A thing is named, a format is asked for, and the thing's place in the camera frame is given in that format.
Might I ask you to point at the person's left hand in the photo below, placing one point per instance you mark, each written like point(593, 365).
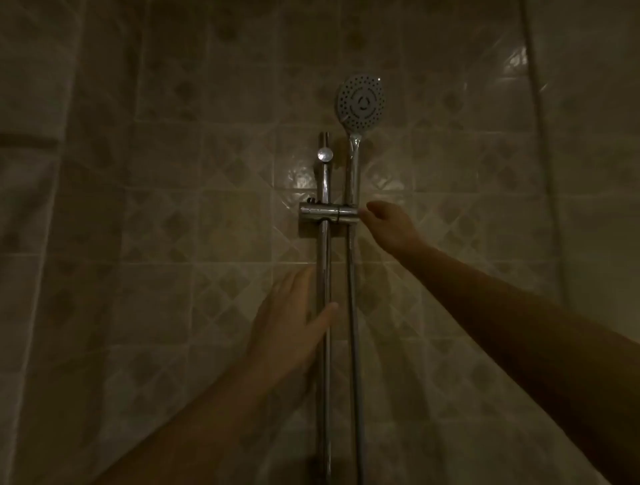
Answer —
point(287, 335)

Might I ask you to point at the person's right hand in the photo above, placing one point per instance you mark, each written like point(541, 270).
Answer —
point(392, 227)

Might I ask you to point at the person's right forearm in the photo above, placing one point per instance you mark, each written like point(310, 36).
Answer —
point(525, 345)

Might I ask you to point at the person's left forearm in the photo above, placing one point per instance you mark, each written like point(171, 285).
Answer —
point(210, 429)

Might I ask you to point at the chrome shower slide rail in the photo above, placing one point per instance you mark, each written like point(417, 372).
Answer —
point(325, 280)

